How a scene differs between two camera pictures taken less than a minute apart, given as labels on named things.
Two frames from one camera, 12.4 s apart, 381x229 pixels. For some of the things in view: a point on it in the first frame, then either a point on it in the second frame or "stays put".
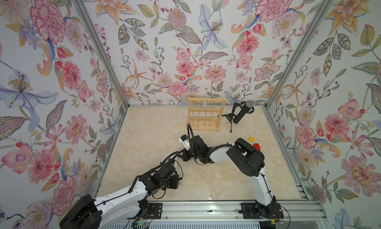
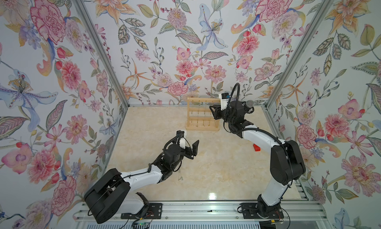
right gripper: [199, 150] → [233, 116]
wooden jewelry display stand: [204, 113] stays put
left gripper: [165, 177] → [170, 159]
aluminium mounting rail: [293, 210] stays put
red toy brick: [256, 145] stays put
